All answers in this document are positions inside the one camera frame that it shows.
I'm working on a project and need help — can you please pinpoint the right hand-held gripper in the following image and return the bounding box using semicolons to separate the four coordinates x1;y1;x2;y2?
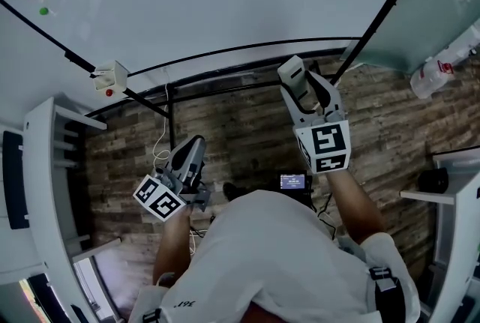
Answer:
280;70;353;175

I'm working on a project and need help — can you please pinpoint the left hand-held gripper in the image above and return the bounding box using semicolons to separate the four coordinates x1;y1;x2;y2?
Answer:
133;134;212;222

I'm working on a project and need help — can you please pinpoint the white whiteboard eraser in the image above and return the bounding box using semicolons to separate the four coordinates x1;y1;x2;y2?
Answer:
277;55;312;111

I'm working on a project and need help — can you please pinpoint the person's right forearm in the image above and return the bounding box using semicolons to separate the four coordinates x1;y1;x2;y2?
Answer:
325;167;387;246

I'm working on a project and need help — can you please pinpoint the person's left forearm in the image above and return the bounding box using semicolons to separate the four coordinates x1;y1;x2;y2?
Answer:
152;207;194;287

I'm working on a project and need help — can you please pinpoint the person's black shoe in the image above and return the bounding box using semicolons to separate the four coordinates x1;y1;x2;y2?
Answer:
223;181;242;202

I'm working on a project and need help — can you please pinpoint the black device with screen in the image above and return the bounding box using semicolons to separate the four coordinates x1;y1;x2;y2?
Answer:
279;172;314;202

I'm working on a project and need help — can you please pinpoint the white marker holder box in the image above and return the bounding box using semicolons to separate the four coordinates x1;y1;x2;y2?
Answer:
92;59;129;94

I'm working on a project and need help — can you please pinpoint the clear plastic bottle red label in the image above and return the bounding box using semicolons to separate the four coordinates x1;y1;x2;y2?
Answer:
409;59;456;100

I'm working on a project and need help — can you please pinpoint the person's white t-shirt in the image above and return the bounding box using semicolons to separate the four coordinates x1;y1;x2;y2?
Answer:
129;189;421;323

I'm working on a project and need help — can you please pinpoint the black object on table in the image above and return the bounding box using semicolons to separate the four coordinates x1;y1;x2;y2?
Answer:
418;167;450;195

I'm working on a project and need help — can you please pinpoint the white shelf unit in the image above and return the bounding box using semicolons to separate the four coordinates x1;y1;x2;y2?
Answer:
0;96;123;323

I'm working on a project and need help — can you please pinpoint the white side table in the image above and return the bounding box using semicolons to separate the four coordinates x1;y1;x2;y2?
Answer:
399;148;480;323

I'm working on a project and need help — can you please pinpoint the white cable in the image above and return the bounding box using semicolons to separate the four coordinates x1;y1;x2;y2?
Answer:
151;66;173;166

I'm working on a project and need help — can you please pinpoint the black harness strap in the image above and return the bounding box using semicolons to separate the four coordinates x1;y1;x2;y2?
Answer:
369;265;408;323

